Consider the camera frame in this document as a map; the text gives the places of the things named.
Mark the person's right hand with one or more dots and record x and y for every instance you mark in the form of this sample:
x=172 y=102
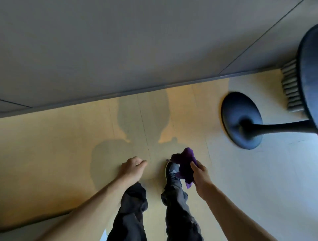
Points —
x=202 y=181

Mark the person's left hand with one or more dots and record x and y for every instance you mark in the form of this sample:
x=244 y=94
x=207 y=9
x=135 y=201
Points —
x=130 y=169

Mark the person's left fingers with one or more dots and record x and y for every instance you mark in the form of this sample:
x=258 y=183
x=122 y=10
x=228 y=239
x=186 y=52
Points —
x=140 y=162

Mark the person's right thumb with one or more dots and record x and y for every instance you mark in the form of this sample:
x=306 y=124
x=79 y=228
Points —
x=194 y=168

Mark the purple cloth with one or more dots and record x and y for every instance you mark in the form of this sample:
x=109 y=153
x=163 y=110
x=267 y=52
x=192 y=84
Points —
x=185 y=165

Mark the person's left forearm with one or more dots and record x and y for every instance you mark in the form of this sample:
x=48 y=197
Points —
x=92 y=211

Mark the person's right forearm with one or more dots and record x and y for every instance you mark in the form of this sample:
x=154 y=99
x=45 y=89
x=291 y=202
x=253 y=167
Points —
x=236 y=218

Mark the person's grey shoe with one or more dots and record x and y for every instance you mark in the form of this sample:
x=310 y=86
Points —
x=171 y=171

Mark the person's dark trousers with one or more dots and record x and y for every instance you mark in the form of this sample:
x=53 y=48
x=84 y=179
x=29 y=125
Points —
x=159 y=213

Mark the grey ribbed vent grille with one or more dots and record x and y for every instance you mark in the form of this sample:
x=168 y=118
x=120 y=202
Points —
x=291 y=85

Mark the black round pedestal table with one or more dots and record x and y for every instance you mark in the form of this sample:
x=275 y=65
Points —
x=273 y=99

